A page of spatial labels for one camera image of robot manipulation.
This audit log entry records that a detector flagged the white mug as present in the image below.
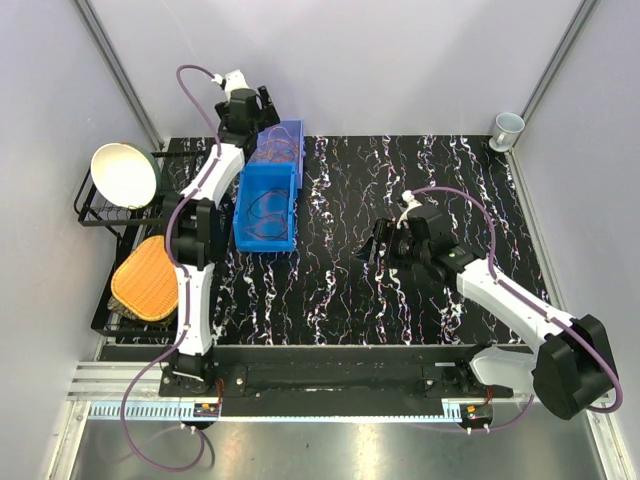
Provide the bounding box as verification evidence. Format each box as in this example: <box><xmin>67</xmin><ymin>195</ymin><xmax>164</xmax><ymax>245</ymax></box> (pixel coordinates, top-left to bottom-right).
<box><xmin>489</xmin><ymin>112</ymin><xmax>526</xmax><ymax>153</ymax></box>

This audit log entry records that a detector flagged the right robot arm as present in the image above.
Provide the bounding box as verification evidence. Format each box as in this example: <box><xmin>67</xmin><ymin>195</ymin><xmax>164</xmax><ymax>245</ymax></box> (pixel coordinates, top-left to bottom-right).
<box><xmin>355</xmin><ymin>205</ymin><xmax>620</xmax><ymax>420</ymax></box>

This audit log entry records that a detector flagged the black wire dish rack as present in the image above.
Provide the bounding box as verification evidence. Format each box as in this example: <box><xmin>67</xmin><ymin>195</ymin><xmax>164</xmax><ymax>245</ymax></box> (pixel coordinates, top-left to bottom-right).
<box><xmin>73</xmin><ymin>149</ymin><xmax>210</xmax><ymax>344</ymax></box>

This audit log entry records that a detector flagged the yellow cable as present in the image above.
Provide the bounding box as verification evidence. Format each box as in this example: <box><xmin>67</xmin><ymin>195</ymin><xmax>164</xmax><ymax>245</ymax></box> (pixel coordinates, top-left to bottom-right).
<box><xmin>254</xmin><ymin>137</ymin><xmax>301</xmax><ymax>164</ymax></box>

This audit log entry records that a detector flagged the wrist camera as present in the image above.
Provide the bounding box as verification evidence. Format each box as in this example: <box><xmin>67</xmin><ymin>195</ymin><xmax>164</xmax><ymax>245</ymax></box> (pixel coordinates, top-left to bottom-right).
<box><xmin>396</xmin><ymin>190</ymin><xmax>422</xmax><ymax>229</ymax></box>
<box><xmin>212</xmin><ymin>70</ymin><xmax>249</xmax><ymax>100</ymax></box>

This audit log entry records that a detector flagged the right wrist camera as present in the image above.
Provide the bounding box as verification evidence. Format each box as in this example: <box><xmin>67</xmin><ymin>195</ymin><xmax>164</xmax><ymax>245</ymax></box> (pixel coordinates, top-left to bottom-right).
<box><xmin>396</xmin><ymin>190</ymin><xmax>422</xmax><ymax>229</ymax></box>

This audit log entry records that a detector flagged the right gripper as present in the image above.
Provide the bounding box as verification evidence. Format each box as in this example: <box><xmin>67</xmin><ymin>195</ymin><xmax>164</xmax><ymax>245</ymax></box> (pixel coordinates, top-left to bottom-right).
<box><xmin>354</xmin><ymin>218</ymin><xmax>430</xmax><ymax>272</ymax></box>

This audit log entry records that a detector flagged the orange woven basket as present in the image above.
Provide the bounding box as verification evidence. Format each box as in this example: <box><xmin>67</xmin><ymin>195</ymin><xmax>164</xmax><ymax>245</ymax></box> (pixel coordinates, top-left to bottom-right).
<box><xmin>107</xmin><ymin>235</ymin><xmax>178</xmax><ymax>323</ymax></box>

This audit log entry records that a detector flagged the white cable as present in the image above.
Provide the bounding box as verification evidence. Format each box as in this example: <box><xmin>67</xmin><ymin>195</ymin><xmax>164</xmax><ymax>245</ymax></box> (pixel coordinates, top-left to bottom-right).
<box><xmin>264</xmin><ymin>124</ymin><xmax>301</xmax><ymax>146</ymax></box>

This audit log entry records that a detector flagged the aluminium frame rail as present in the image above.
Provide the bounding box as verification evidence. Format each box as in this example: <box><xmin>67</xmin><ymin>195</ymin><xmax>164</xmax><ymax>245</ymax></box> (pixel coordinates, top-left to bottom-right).
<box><xmin>67</xmin><ymin>362</ymin><xmax>621</xmax><ymax>426</ymax></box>

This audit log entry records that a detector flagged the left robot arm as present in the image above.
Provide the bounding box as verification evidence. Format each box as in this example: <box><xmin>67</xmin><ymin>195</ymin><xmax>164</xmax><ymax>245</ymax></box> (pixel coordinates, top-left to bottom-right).
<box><xmin>164</xmin><ymin>86</ymin><xmax>280</xmax><ymax>396</ymax></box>

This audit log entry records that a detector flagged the blue plastic bin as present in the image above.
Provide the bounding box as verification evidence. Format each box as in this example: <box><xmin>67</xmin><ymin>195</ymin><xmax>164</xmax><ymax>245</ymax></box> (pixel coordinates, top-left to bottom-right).
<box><xmin>233</xmin><ymin>163</ymin><xmax>298</xmax><ymax>253</ymax></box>

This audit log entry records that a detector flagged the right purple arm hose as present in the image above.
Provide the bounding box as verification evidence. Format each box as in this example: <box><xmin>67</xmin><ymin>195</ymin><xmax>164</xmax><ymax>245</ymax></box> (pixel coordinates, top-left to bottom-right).
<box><xmin>399</xmin><ymin>187</ymin><xmax>624</xmax><ymax>434</ymax></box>

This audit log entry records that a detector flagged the light purple plastic bin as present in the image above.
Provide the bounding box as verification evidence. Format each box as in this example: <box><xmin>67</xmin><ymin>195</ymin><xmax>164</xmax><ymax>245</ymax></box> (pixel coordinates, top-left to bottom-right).
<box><xmin>248</xmin><ymin>120</ymin><xmax>305</xmax><ymax>190</ymax></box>

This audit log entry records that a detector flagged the brown cable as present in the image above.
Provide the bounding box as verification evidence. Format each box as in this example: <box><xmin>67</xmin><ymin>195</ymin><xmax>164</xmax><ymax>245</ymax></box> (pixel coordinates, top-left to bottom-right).
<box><xmin>242</xmin><ymin>189</ymin><xmax>294</xmax><ymax>241</ymax></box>

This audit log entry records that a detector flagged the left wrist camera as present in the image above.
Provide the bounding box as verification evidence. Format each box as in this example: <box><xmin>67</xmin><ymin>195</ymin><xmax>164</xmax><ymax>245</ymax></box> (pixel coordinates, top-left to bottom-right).
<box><xmin>212</xmin><ymin>70</ymin><xmax>249</xmax><ymax>100</ymax></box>

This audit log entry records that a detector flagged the pink cable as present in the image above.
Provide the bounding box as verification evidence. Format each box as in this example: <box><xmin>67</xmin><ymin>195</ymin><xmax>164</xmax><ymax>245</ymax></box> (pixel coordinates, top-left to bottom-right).
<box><xmin>259</xmin><ymin>192</ymin><xmax>292</xmax><ymax>221</ymax></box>

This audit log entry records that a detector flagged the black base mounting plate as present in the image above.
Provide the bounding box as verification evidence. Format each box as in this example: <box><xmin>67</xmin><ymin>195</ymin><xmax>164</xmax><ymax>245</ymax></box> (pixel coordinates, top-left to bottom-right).
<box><xmin>159</xmin><ymin>346</ymin><xmax>513</xmax><ymax>422</ymax></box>

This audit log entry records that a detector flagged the white bowl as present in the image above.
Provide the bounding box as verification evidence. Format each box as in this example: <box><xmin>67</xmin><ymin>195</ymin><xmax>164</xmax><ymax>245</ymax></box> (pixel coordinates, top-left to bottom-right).
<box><xmin>90</xmin><ymin>142</ymin><xmax>161</xmax><ymax>209</ymax></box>

